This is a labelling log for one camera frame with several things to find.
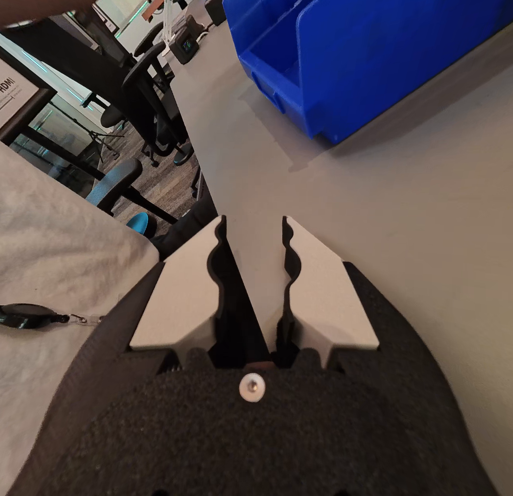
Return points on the black portable power station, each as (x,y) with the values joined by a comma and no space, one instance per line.
(184,43)

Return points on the office chair with blue base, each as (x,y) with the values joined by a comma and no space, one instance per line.
(116,179)

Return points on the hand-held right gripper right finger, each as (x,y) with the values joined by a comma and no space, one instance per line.
(332,303)

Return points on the black box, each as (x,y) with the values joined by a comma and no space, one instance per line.
(216,7)

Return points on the blue plastic bin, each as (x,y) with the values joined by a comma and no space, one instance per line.
(380,63)

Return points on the framed white sign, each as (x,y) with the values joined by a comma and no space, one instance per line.
(16,95)

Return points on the black badge reel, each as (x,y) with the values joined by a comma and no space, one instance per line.
(24,315)

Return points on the person's black trousers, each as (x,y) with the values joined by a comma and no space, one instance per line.
(188,231)

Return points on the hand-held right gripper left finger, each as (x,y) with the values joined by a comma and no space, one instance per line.
(180,303)

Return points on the black office chair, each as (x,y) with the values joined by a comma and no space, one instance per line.
(140,71)

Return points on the grey desk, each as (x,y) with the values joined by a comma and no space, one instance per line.
(400,223)

